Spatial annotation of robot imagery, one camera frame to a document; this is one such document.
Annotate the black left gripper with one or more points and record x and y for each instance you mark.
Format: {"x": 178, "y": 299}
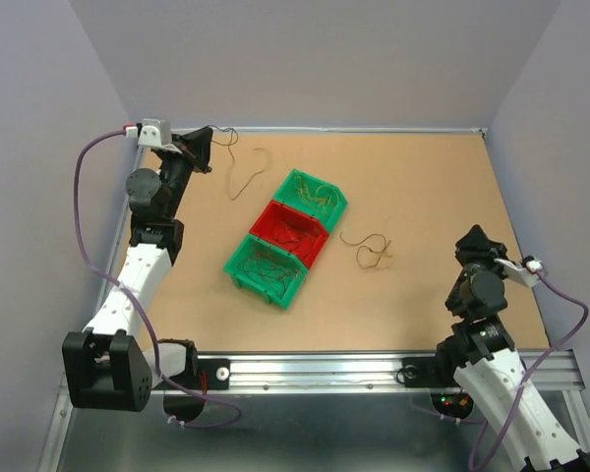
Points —
{"x": 196, "y": 147}

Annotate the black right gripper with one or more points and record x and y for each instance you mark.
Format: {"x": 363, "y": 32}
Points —
{"x": 476, "y": 244}

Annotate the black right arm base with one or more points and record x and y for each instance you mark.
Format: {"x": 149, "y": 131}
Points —
{"x": 426, "y": 372}

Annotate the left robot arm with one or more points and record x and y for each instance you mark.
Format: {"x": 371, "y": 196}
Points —
{"x": 104, "y": 365}

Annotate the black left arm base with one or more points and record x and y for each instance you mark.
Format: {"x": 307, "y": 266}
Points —
{"x": 205, "y": 374}

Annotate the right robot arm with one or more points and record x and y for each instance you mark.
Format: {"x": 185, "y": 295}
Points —
{"x": 481, "y": 357}

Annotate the red plastic bin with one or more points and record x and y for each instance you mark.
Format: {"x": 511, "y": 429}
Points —
{"x": 292, "y": 231}

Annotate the near green plastic bin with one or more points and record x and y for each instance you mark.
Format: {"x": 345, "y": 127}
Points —
{"x": 271, "y": 273}

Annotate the green plastic bin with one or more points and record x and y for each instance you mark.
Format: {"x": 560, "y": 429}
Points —
{"x": 313, "y": 196}
{"x": 271, "y": 273}

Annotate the far green plastic bin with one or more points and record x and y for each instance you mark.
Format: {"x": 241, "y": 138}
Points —
{"x": 313, "y": 196}

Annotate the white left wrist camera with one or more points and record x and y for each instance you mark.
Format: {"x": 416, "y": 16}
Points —
{"x": 151, "y": 133}

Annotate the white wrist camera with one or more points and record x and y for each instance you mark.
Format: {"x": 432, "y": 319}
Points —
{"x": 151, "y": 133}
{"x": 526, "y": 272}

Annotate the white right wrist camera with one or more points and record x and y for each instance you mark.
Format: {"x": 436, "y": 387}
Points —
{"x": 526, "y": 272}

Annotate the aluminium mounting rail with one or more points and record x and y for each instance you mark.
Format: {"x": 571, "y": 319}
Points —
{"x": 352, "y": 373}

